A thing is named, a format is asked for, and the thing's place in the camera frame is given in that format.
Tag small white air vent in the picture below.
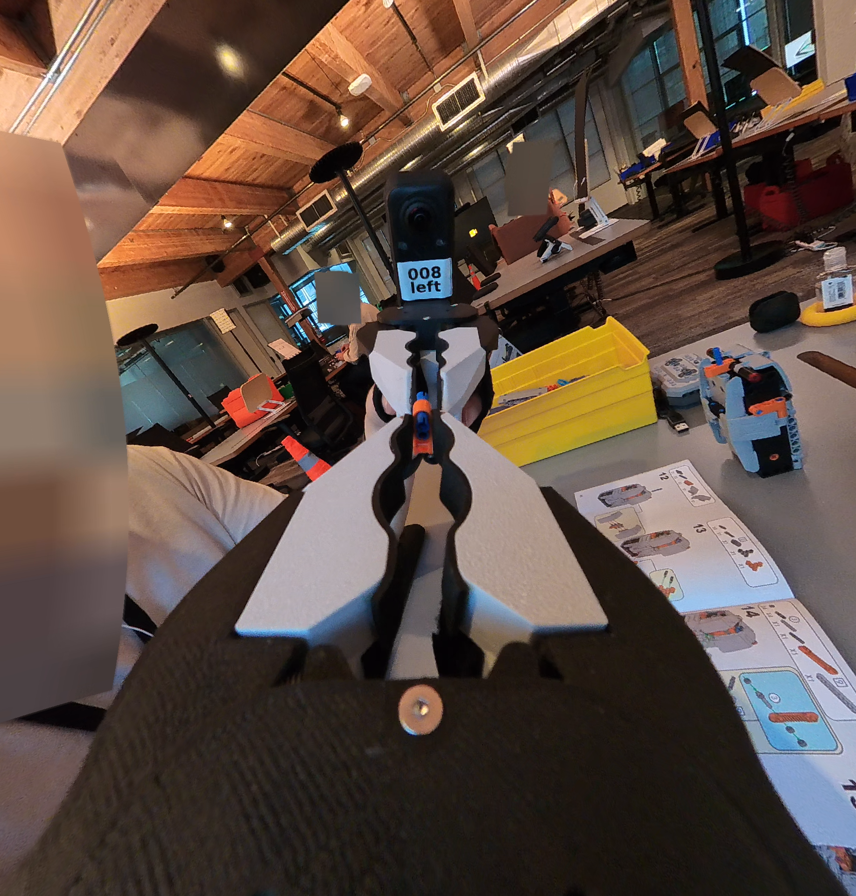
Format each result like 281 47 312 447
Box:
296 189 338 228

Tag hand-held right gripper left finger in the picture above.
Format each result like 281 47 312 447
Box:
235 413 429 680

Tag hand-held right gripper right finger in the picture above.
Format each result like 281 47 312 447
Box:
435 418 609 679

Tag yellow plastic bin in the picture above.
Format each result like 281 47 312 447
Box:
477 316 659 468

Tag black office chair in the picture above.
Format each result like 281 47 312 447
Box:
282 346 359 456

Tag partly built robot model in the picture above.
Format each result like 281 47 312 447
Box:
700 348 806 479

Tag background grey table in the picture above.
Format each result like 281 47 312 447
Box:
484 218 653 312

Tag black pouch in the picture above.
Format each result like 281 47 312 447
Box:
749 290 801 334

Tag small labelled bottle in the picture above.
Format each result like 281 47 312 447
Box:
816 246 856 312

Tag yellow ring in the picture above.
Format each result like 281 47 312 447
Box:
799 290 856 329

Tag person's left hand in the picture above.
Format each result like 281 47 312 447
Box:
364 384 402 436

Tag black bag strap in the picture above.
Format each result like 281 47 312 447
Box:
18 595 156 734

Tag large white air vent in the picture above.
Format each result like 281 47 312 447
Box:
431 70 486 130

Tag black floor lamp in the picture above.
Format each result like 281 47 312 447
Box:
116 323 222 424
309 143 401 309

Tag orange traffic cone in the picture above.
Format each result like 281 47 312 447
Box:
282 435 332 483

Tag brown armchair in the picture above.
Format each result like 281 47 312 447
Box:
491 189 572 263

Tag metal air duct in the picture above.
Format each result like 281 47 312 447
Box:
270 28 583 253

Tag black ceiling panel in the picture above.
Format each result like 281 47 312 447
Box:
63 0 352 263

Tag open instruction booklet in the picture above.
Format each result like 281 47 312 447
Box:
575 460 856 896

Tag red containers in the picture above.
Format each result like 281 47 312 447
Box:
743 154 856 232

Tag grey desk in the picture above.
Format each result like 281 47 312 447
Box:
519 276 856 896

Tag brown wooden strip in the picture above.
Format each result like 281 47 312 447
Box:
798 350 856 401

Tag black pole with round base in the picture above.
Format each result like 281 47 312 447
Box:
694 0 787 281

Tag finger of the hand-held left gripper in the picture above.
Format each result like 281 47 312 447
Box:
435 325 490 424
367 330 418 421

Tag orange connector with blue pins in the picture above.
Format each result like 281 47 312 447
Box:
410 392 435 459

